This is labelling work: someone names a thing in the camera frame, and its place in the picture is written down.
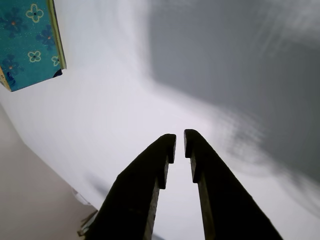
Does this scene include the clear plastic case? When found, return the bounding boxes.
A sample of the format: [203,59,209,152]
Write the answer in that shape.
[71,188,92,206]

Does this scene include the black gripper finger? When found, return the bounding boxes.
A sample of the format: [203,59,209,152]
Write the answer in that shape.
[183,128,285,240]
[86,133,177,240]

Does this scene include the dark furniture frame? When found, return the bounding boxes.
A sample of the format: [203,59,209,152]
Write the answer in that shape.
[76,209,99,237]

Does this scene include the yellow and blue floral box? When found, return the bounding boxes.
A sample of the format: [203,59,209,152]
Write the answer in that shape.
[0,0,68,93]

